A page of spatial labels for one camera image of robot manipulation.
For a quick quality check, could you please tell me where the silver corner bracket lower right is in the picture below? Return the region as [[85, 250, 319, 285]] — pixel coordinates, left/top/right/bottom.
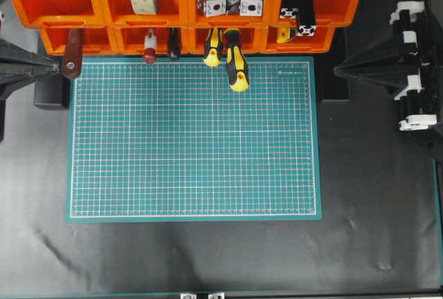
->
[[239, 0, 263, 17]]

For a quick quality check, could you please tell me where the long yellow black screwdriver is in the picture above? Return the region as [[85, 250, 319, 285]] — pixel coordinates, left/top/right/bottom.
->
[[224, 28, 250, 92]]

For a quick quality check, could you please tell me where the red white tool handle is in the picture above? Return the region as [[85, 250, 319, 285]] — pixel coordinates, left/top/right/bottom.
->
[[143, 28, 157, 64]]

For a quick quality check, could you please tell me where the silver corner bracket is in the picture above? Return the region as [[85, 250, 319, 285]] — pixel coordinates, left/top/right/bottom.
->
[[197, 0, 226, 17], [239, 0, 263, 17]]

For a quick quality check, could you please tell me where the silver bracket bottom right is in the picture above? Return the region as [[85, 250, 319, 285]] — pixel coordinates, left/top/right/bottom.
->
[[208, 292, 225, 299]]

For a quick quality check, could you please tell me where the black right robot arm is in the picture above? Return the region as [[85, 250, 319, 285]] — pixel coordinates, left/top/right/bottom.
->
[[334, 1, 442, 161]]

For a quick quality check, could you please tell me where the orange bin bottom left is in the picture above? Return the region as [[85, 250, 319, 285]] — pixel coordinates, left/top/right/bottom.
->
[[39, 27, 118, 55]]

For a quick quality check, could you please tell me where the brown wooden tool handle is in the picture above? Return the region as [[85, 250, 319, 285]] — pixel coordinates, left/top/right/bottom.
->
[[61, 28, 84, 80]]

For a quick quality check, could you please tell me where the orange bin top left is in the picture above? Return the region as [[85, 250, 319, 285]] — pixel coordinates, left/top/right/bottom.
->
[[12, 0, 105, 28]]

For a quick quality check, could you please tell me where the silver corner bracket lower left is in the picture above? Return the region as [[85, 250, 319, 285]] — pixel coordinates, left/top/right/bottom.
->
[[197, 0, 226, 17]]

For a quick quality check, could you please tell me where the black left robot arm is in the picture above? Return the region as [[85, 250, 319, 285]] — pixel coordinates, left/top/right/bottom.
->
[[1, 39, 70, 138]]

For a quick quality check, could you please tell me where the orange bin bottom right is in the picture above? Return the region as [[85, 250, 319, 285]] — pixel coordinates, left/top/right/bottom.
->
[[260, 26, 336, 54]]

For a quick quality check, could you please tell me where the short yellow black screwdriver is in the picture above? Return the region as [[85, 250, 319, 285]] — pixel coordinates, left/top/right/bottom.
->
[[203, 28, 224, 67]]

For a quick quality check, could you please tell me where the yellow black utility knife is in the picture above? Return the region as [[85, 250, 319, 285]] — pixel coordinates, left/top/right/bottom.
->
[[276, 27, 297, 44]]

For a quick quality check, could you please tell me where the dark brown tool handle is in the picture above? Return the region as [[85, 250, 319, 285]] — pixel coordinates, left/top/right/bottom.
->
[[168, 28, 181, 62]]

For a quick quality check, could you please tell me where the silver bracket bottom left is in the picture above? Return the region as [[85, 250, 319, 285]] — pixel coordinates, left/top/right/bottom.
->
[[180, 293, 197, 299]]

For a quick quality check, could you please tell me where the green cutting mat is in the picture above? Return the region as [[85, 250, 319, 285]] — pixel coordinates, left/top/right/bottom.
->
[[66, 57, 322, 222]]

